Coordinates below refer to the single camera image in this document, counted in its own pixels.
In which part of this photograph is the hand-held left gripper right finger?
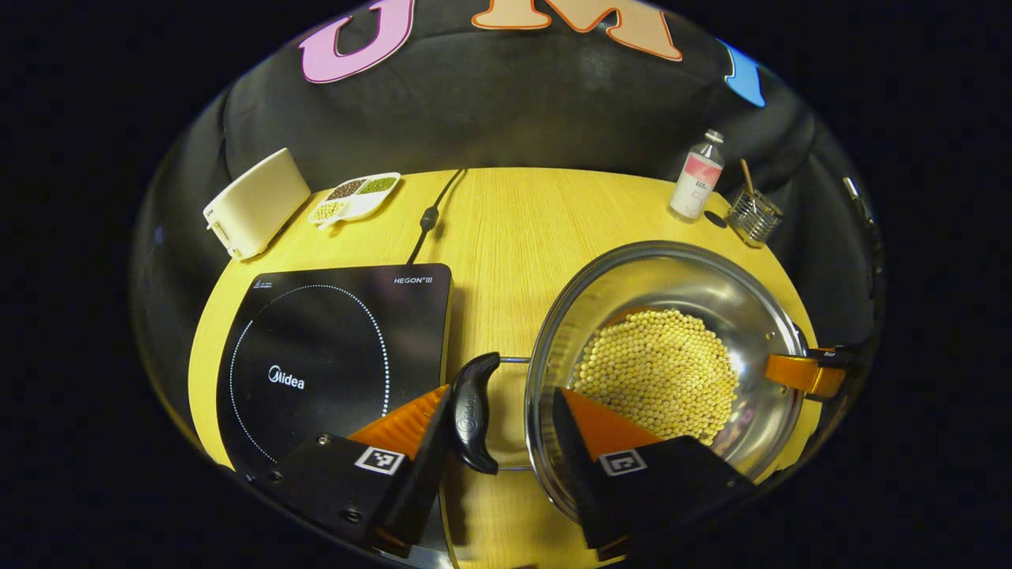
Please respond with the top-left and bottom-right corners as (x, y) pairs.
(551, 386), (757, 556)

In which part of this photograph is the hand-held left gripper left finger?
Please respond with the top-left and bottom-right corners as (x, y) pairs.
(265, 385), (454, 559)

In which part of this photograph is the steel pot with black handle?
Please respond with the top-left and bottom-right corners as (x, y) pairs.
(451, 241), (811, 526)

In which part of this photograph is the black induction cooktop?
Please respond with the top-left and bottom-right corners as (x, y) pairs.
(215, 263), (453, 483)

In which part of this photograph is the clear glass jar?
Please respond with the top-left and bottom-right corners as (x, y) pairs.
(727, 188), (784, 249)

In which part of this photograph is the clear bottle with pink label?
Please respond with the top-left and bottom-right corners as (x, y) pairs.
(669, 129), (726, 222)

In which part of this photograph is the white divided dish of beans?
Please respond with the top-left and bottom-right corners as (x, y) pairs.
(308, 171), (402, 230)

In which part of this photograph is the white toaster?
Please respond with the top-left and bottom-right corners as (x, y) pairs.
(203, 148), (312, 262)

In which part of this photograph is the black power cable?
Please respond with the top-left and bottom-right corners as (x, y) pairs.
(406, 168), (467, 266)

